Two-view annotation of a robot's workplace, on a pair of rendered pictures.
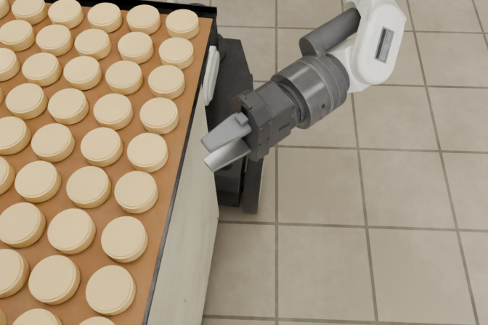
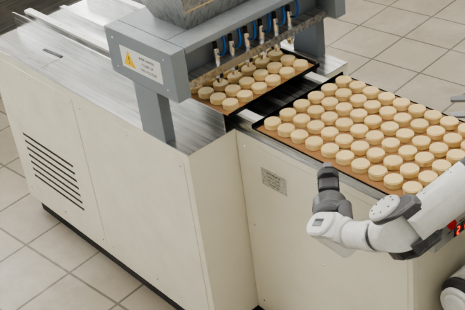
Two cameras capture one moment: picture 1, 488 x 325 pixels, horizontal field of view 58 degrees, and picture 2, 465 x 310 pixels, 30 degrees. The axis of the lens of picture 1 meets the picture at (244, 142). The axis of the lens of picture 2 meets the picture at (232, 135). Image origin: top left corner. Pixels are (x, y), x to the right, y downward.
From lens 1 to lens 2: 2.22 m
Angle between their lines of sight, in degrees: 81
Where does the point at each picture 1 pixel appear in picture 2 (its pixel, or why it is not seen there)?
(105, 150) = (354, 145)
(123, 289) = (295, 135)
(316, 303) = not seen: outside the picture
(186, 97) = (365, 179)
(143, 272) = (299, 147)
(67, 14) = (450, 153)
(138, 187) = (329, 148)
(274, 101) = (324, 181)
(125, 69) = (394, 160)
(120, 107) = (373, 154)
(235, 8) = not seen: outside the picture
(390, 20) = (324, 222)
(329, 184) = not seen: outside the picture
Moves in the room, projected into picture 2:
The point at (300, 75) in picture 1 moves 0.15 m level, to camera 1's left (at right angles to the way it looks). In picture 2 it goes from (330, 193) to (363, 164)
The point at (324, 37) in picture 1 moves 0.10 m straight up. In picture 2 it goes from (341, 205) to (339, 172)
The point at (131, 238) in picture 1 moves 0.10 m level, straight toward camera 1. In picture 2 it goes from (311, 142) to (275, 144)
